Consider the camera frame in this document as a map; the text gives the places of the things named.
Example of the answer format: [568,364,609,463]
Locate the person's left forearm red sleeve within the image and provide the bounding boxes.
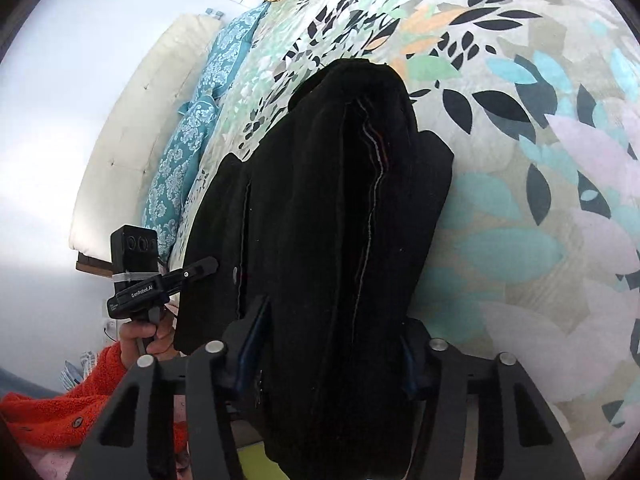
[0,342,191,453]

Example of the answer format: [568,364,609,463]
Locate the teal damask print blanket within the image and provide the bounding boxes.
[141,2,271,261]

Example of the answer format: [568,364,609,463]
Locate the cream padded headboard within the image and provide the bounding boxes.
[70,14,226,266]

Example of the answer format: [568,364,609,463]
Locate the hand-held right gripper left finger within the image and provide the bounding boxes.
[67,295,273,480]

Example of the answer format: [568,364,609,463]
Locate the yellow green cloth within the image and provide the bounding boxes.
[237,442,286,480]

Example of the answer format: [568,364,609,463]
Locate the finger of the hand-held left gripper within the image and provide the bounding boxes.
[162,256,220,293]

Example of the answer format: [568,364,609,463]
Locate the black pants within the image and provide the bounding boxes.
[174,58,455,480]

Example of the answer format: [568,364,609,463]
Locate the floral leaf print bedsheet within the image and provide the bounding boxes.
[175,0,640,441]

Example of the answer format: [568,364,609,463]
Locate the wooden bed frame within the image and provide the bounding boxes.
[76,254,113,277]

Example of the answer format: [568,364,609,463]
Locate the pink patterned clothing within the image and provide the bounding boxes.
[20,410,193,480]

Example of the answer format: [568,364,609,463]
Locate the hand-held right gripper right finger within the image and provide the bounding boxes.
[397,317,586,480]

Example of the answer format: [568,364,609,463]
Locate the person's left hand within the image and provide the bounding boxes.
[119,316,176,367]

